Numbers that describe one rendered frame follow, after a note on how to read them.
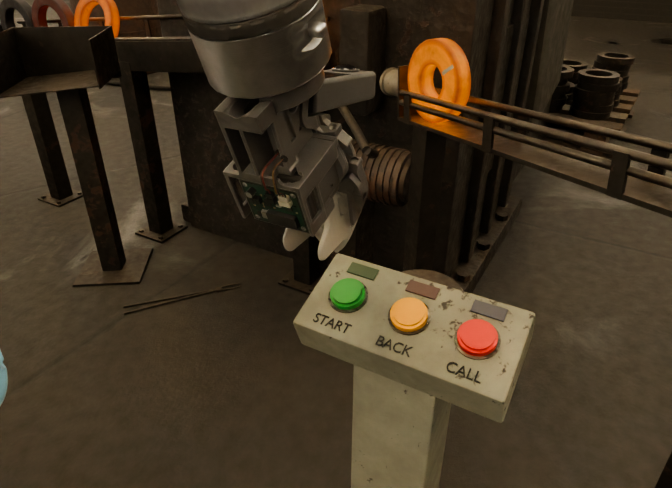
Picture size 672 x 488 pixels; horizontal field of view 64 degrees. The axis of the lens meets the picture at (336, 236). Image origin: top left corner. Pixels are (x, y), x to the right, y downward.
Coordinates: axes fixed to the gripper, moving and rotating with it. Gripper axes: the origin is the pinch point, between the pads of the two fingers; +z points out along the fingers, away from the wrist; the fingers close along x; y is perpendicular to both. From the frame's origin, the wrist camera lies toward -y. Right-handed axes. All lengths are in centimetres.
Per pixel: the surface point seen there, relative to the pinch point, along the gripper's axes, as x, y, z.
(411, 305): 7.1, -0.6, 9.3
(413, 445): 9.9, 8.6, 23.4
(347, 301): 0.3, 1.4, 9.3
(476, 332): 14.4, 0.1, 9.4
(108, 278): -108, -21, 79
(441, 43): -10, -57, 12
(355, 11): -36, -73, 15
